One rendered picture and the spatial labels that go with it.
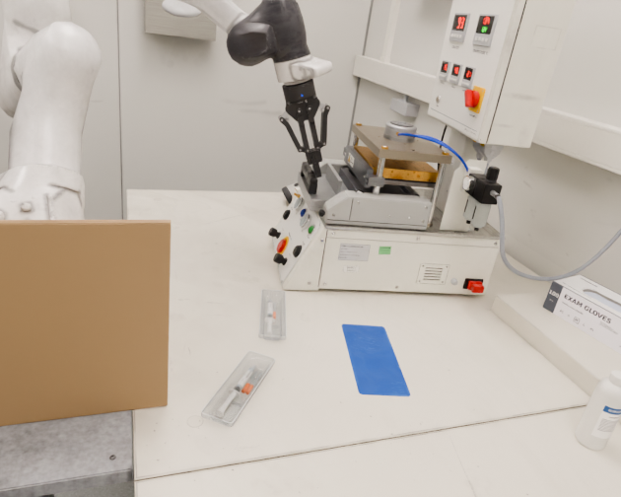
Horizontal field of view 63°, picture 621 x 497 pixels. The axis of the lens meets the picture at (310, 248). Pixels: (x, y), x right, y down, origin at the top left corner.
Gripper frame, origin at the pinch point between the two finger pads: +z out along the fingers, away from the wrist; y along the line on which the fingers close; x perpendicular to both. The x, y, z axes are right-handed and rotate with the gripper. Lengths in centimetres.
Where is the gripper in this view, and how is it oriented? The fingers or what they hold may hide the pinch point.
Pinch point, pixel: (314, 163)
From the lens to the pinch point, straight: 129.4
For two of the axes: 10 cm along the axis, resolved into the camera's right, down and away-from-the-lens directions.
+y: -9.6, 2.6, -0.5
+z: 2.1, 8.6, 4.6
